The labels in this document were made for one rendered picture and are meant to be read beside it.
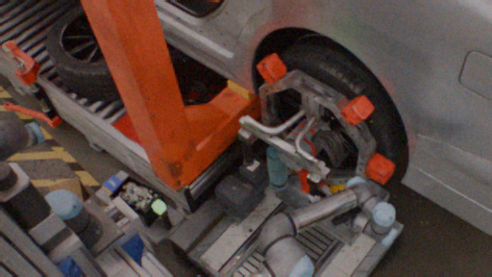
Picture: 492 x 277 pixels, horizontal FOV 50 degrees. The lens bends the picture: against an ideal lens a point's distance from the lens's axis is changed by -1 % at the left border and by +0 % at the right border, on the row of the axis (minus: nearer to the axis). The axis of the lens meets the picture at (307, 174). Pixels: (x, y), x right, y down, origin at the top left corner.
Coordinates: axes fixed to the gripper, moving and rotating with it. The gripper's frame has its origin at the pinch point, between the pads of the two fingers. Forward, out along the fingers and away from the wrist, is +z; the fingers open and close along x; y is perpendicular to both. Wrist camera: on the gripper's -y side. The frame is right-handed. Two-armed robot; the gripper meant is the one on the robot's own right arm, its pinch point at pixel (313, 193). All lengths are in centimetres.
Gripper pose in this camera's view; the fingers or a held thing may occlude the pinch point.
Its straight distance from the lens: 205.7
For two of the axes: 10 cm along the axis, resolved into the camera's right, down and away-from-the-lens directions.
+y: 0.1, -5.6, -8.3
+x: -5.9, 6.6, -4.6
